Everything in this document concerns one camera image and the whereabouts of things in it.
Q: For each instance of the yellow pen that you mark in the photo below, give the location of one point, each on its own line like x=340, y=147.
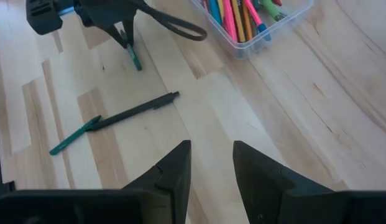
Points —
x=221, y=7

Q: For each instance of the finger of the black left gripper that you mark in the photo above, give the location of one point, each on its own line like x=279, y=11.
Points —
x=129, y=31
x=115, y=34

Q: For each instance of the red wax crayon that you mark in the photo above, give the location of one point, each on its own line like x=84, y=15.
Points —
x=205, y=3

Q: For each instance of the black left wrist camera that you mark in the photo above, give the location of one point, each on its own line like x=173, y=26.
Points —
x=43, y=15

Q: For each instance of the green clear pen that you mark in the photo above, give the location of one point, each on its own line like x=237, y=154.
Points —
x=272, y=9

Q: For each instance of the orange pencil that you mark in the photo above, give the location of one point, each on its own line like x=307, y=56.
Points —
x=247, y=28

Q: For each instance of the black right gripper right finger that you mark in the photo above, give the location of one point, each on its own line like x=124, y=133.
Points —
x=304, y=207

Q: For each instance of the pink pencil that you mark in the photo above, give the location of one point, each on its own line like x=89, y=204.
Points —
x=253, y=14

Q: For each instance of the green wax crayon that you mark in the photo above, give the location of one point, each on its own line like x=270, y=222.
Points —
x=134, y=59
x=71, y=138

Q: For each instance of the pink highlighter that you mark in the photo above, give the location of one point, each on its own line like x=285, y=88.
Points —
x=230, y=21

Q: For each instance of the pink marker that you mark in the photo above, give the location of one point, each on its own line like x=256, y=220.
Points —
x=277, y=2

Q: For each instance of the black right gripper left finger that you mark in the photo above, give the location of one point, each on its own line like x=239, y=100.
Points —
x=87, y=207

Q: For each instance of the clear plastic supply box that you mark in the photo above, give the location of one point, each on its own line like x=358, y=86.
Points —
x=242, y=50

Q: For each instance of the black pen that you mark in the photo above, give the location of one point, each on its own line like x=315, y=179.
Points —
x=133, y=112

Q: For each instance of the yellow pencil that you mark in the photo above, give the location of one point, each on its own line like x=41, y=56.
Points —
x=238, y=21

